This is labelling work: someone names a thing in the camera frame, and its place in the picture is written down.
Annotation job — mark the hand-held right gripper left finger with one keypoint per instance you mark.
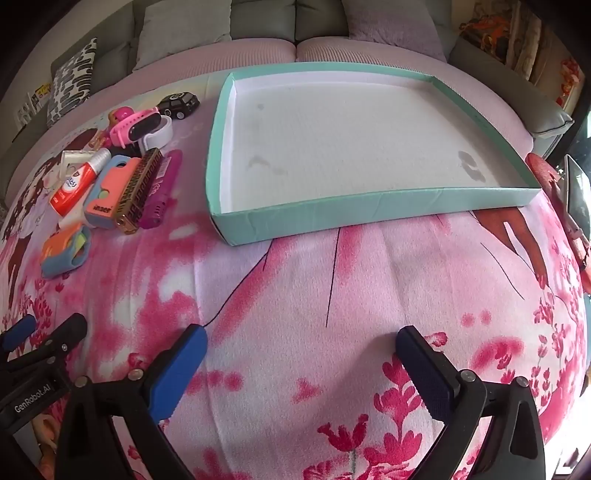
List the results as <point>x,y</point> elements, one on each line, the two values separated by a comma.
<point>180,369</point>

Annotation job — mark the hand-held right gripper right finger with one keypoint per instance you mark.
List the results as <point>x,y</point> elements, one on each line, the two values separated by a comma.
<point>422,374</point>

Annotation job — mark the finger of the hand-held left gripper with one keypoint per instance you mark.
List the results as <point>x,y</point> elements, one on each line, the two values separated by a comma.
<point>18,331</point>
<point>64,334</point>

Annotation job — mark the orange blue green plastic tool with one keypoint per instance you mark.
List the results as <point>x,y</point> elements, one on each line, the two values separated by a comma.
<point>62,251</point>

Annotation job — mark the red white tube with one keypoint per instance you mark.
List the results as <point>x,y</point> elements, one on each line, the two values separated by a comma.
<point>74,189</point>

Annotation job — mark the orange and blue plastic tool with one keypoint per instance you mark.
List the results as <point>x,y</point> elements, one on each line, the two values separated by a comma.
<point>113,194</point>

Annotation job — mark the brown gold harmonica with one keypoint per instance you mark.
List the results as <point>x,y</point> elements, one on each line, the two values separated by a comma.
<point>138,189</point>

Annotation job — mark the magenta hair trimmer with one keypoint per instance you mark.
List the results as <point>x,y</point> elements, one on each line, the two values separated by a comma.
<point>161,194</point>

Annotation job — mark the white rectangular block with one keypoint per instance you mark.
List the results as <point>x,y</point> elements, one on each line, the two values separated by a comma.
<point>76,161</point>

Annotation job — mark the white smart watch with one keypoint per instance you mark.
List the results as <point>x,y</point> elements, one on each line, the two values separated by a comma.
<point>162,131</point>

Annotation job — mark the brown pink toy dog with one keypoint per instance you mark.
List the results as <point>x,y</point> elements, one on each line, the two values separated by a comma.
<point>121,114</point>

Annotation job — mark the teal cardboard box tray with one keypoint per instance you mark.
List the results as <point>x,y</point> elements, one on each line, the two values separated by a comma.
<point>346,138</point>

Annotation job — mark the black toy car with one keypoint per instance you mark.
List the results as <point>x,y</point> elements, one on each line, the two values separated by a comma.
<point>178,105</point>

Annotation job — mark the printed cartoon blanket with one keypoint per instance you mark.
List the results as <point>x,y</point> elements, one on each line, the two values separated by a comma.
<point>300,286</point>

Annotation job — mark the phone on stand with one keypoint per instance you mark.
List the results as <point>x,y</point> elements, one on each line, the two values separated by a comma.
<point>579,194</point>

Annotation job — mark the black white patterned pillow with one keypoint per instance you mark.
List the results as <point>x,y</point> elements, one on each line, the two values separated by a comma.
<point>71,83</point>

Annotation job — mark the pink ribbed seat cover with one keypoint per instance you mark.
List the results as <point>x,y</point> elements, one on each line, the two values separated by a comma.
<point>258,55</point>

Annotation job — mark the grey pillow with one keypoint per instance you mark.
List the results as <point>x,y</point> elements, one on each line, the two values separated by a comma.
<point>184,32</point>

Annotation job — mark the red decoration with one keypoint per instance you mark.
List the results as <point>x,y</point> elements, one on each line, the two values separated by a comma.
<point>571,78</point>

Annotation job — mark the orange and black object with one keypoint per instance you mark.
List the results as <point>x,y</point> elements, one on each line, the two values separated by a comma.
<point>480,27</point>

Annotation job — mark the lavender pillow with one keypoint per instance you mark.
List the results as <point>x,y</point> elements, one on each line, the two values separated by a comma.
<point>392,23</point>

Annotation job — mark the patterned curtain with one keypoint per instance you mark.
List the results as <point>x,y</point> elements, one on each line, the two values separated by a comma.
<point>526,37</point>

